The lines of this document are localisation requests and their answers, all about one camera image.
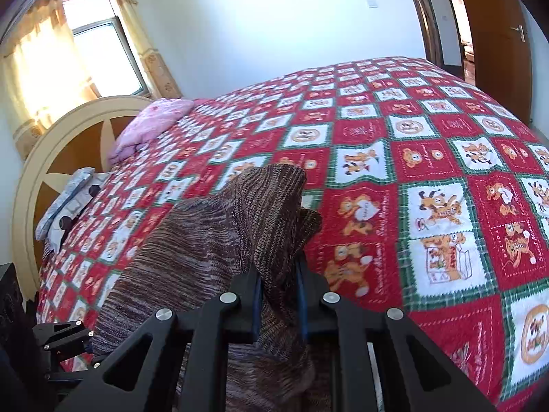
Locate silver door handle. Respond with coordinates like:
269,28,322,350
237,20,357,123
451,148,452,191
510,24,526,43

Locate yellow patterned curtain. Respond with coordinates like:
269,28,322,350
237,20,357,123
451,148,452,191
1,0,182,158

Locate red patchwork bear quilt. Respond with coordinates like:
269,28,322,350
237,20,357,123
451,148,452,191
37,57,548,411

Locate brown wooden door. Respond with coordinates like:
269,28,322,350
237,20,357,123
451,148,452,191
464,0,532,125

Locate brown striped knit sweater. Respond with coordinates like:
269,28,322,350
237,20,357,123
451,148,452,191
91,164,330,411

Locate pink folded blanket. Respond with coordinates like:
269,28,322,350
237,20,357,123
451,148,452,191
108,98,196,165

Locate white black-dotted pillow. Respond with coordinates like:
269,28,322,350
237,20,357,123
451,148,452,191
42,172,109,253

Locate window with dark frame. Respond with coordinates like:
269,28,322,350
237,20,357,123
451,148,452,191
63,0,149,97

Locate cream and brown headboard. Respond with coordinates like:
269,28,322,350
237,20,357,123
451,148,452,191
11,96,152,299

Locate black bedside items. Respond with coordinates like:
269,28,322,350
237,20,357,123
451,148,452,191
1,263,40,411

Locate grey patterned pillow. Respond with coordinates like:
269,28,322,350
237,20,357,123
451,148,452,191
34,168,95,241

